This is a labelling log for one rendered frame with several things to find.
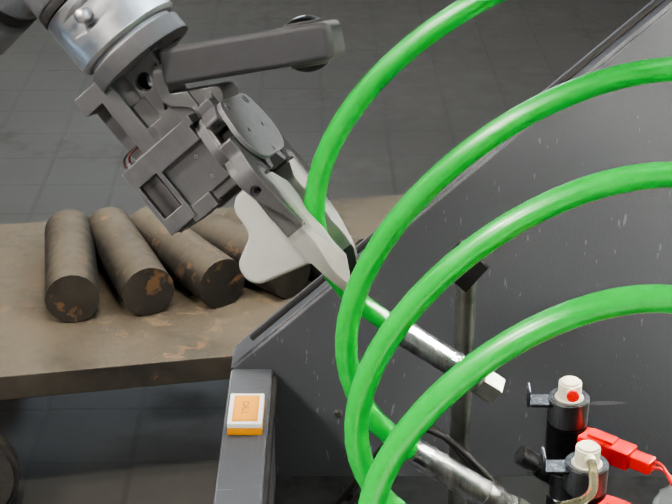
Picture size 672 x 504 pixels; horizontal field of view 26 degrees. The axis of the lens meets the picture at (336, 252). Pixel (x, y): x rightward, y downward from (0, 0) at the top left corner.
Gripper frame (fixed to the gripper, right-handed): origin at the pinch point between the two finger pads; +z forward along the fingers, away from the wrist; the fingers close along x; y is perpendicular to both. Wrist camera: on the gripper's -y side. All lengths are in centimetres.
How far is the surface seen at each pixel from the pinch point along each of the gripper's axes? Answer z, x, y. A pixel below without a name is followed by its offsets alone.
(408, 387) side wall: 14.0, -37.1, 15.5
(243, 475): 8.9, -16.7, 24.3
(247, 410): 5.4, -24.0, 23.7
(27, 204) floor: -58, -273, 152
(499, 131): -0.8, 9.0, -14.8
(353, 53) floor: -42, -420, 87
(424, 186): -1.0, 9.1, -9.4
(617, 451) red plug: 21.5, -3.9, -4.9
